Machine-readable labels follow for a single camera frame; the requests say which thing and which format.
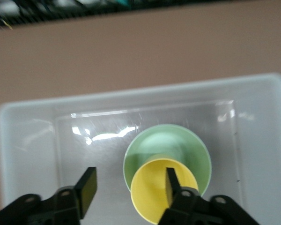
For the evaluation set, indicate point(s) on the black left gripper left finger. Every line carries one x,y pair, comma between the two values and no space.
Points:
86,189

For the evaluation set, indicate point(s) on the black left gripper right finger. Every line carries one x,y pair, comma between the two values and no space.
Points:
173,187

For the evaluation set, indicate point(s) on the yellow plastic cup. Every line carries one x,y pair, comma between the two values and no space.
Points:
150,187

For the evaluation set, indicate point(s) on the mint green bowl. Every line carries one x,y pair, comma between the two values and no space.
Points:
164,140

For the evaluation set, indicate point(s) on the translucent white plastic box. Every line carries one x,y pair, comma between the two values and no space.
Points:
32,145

